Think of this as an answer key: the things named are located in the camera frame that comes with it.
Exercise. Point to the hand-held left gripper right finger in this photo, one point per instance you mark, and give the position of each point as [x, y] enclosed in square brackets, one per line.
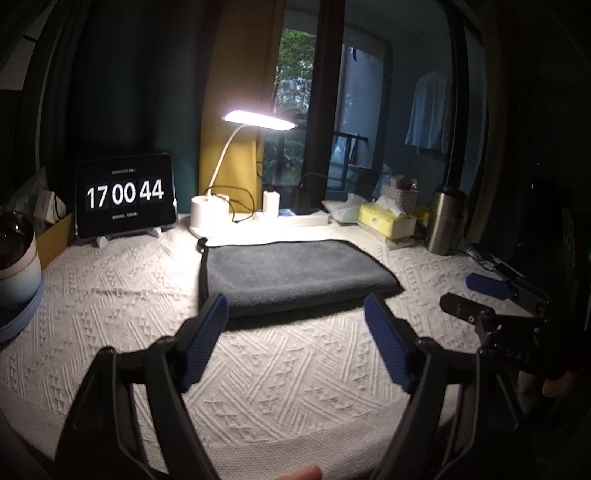
[388, 341]

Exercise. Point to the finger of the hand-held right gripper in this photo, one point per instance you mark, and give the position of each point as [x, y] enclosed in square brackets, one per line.
[461, 307]
[489, 284]

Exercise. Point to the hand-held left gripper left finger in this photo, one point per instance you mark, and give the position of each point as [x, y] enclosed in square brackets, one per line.
[205, 341]

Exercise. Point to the grey towel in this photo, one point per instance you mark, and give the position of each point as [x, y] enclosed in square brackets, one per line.
[295, 272]

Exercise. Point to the person's right hand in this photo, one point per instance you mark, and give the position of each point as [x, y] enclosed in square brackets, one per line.
[561, 385]

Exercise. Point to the person's left hand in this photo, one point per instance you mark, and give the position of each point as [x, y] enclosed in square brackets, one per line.
[302, 473]

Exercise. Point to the stainless steel thermos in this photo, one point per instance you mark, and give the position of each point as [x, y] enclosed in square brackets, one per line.
[444, 219]

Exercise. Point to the white knitted blanket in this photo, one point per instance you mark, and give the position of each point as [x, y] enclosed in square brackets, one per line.
[300, 397]

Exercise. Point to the yellow tissue box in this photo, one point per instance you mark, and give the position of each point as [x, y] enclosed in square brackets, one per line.
[384, 222]

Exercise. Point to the woven storage basket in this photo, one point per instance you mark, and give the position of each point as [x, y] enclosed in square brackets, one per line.
[402, 198]

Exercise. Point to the white desk lamp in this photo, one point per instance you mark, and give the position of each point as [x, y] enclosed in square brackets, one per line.
[207, 213]

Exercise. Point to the white wipes pack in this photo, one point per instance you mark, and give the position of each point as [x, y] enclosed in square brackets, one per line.
[344, 210]

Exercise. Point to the white tablet stand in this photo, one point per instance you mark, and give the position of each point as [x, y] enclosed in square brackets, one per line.
[108, 237]

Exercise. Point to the white power strip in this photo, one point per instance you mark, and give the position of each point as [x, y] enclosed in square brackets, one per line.
[304, 220]

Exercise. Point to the white charger plug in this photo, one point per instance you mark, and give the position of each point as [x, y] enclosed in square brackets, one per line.
[271, 203]

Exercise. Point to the black box device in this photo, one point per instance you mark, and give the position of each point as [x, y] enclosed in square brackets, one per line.
[307, 198]

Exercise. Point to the tablet with clock display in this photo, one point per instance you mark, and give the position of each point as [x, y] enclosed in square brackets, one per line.
[124, 194]

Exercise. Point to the hanging light shirt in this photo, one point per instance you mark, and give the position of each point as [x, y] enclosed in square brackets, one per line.
[429, 115]

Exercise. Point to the cardboard box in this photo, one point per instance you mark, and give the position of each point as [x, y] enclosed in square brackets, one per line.
[55, 242]

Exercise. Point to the white steel-lined cup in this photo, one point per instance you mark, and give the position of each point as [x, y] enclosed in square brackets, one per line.
[18, 277]

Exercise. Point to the small white box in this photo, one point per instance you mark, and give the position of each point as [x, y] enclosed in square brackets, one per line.
[48, 207]

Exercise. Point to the dark green curtain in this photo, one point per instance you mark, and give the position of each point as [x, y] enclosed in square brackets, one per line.
[138, 92]

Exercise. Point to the yellow curtain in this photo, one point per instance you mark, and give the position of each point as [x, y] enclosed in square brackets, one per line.
[240, 69]

